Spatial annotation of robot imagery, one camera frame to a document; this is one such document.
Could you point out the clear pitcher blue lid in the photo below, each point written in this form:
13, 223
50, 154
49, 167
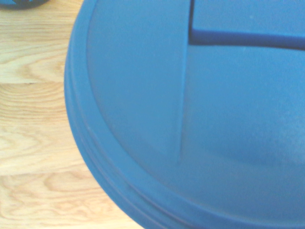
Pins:
190, 119

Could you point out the black Vega protein tub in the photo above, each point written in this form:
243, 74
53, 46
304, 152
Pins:
21, 3

